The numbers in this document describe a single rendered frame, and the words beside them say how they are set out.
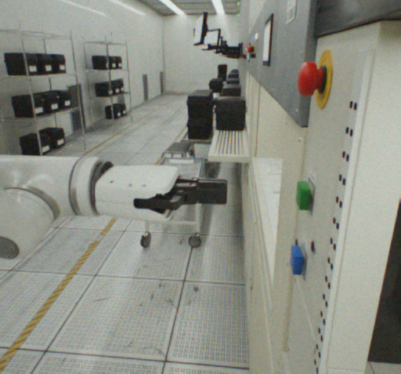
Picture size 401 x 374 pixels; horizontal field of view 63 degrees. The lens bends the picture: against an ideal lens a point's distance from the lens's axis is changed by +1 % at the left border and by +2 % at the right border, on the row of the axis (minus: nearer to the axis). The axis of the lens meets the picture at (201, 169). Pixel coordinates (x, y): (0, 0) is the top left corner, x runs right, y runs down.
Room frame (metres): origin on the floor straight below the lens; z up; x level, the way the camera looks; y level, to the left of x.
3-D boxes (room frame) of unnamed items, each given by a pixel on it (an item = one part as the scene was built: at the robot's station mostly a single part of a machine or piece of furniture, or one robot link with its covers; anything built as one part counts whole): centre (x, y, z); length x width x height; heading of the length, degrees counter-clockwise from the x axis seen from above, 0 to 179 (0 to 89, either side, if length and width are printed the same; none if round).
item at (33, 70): (4.22, 2.19, 1.31); 0.30 x 0.28 x 0.26; 177
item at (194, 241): (2.64, 0.19, 0.24); 0.97 x 0.52 x 0.48; 177
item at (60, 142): (4.57, 2.13, 0.31); 0.30 x 0.28 x 0.26; 172
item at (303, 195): (0.41, -0.14, 1.20); 0.03 x 0.02 x 0.03; 174
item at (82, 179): (0.44, 0.15, 1.20); 0.09 x 0.03 x 0.08; 174
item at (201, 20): (3.41, -0.14, 1.59); 0.50 x 0.41 x 0.36; 84
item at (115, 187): (0.43, 0.09, 1.20); 0.11 x 0.10 x 0.07; 84
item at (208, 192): (0.40, 0.00, 1.20); 0.07 x 0.03 x 0.03; 84
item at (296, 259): (0.41, -0.14, 1.10); 0.03 x 0.02 x 0.03; 174
